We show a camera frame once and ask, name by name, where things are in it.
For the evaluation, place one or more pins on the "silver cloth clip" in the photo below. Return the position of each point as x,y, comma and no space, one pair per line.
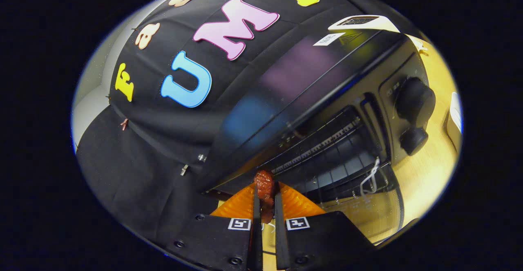
184,169

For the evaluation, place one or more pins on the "black toaster oven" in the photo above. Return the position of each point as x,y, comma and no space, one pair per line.
327,66

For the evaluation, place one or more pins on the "pink cloth clip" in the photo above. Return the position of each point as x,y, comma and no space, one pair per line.
124,124

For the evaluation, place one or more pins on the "white rectangular dish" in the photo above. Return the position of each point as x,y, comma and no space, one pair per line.
455,117

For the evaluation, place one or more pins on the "brown meat slice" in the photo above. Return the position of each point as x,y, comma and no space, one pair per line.
264,185

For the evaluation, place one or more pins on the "white slot toaster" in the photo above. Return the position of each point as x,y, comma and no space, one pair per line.
380,25

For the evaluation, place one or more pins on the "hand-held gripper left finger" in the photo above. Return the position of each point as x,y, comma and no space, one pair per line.
256,222

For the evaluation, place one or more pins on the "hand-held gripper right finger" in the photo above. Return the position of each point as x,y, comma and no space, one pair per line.
280,230

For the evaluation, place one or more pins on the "black backdrop cloth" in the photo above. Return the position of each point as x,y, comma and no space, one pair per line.
163,140

